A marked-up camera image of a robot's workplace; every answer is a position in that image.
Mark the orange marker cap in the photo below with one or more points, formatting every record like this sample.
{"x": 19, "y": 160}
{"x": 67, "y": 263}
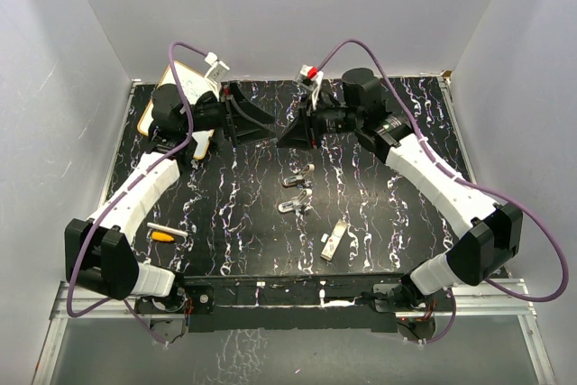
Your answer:
{"x": 161, "y": 237}

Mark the white staple box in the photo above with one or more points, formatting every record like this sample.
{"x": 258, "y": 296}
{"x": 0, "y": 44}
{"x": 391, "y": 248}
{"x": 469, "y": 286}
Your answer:
{"x": 333, "y": 240}

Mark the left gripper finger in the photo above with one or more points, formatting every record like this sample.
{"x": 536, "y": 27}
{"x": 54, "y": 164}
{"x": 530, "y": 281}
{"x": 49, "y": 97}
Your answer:
{"x": 250, "y": 131}
{"x": 243, "y": 107}

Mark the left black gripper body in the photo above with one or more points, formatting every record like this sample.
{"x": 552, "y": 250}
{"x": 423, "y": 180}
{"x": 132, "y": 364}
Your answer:
{"x": 209, "y": 115}

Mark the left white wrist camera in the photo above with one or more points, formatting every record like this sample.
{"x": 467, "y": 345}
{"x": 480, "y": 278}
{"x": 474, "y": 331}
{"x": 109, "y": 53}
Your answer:
{"x": 216, "y": 72}

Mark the beige grey stapler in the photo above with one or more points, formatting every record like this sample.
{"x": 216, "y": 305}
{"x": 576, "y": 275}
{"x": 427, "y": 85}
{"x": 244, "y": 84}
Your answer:
{"x": 299, "y": 178}

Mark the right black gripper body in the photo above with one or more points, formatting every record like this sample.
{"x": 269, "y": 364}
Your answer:
{"x": 334, "y": 121}

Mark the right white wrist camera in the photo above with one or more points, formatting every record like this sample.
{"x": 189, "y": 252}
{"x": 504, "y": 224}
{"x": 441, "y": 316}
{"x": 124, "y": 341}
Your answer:
{"x": 310, "y": 79}

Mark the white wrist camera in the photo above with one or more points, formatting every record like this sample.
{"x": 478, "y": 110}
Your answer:
{"x": 216, "y": 72}
{"x": 310, "y": 79}

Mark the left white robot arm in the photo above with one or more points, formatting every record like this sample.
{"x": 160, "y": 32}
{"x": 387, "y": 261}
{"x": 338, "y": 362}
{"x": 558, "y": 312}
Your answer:
{"x": 99, "y": 250}

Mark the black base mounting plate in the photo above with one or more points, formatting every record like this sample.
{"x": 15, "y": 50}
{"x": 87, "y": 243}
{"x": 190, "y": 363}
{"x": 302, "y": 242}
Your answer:
{"x": 371, "y": 301}

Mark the white marker pen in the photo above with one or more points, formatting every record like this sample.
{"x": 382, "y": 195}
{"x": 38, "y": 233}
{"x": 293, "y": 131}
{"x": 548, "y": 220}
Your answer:
{"x": 167, "y": 230}

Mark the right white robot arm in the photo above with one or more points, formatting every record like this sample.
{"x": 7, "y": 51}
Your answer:
{"x": 488, "y": 232}

